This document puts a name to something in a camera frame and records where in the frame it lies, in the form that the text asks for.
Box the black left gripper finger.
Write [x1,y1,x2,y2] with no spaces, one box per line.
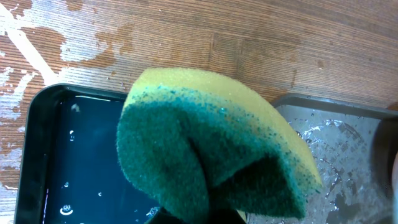
[144,206,246,224]

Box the green yellow sponge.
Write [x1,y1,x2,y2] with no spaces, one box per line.
[116,68,322,223]

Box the black water tray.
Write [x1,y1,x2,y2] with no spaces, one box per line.
[14,84,159,224]

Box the dark brown serving tray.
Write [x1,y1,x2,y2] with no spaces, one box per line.
[245,92,398,224]

